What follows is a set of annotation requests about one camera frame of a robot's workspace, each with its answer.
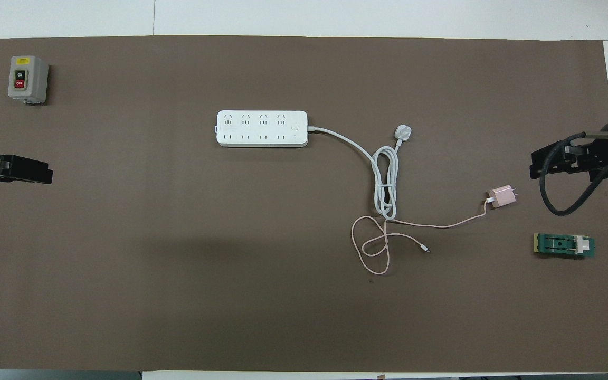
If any pink charger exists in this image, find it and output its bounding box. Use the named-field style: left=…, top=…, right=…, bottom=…
left=487, top=185, right=519, bottom=208

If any pink charging cable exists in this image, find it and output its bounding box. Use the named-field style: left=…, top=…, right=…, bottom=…
left=351, top=196, right=495, bottom=276

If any white power strip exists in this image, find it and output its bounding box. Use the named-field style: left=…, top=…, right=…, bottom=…
left=216, top=110, right=309, bottom=148

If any brown table mat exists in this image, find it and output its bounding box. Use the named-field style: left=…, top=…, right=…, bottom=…
left=0, top=35, right=608, bottom=373

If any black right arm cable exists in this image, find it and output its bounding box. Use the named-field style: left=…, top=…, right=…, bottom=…
left=540, top=131, right=608, bottom=216

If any grey on-off switch box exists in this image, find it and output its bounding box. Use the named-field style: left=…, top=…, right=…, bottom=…
left=8, top=55, right=49, bottom=105

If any white power strip cord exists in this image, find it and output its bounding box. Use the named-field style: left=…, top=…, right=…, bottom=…
left=307, top=124, right=413, bottom=221

